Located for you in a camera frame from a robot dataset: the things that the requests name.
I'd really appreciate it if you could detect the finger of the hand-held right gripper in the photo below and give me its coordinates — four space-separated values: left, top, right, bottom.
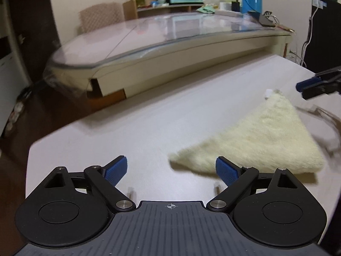
296 68 341 91
302 79 341 101

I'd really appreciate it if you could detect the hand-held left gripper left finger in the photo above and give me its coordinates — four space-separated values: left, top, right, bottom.
35 155 135 213

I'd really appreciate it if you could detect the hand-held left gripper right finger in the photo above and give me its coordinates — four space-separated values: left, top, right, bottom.
206 157 304 213

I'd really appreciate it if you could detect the pale yellow towel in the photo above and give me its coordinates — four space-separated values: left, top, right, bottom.
168 89 327 177

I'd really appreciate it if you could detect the black appliance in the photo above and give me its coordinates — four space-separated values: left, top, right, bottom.
304 0 341 71

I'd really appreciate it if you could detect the beige glass-topped dining table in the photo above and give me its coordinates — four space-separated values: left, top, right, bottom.
44 12 294 100

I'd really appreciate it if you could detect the green cloth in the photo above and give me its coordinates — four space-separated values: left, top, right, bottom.
197 4 216 14

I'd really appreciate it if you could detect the quilted beige chair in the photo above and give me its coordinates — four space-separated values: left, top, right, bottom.
78 2 124 35

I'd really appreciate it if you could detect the wooden shelf unit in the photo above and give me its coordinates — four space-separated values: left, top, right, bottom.
123 0 211 21

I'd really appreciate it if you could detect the dark brown door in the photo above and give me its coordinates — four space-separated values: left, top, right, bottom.
5 0 61 86

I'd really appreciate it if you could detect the white appliance cable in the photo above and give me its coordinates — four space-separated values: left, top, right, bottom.
301 4 321 68

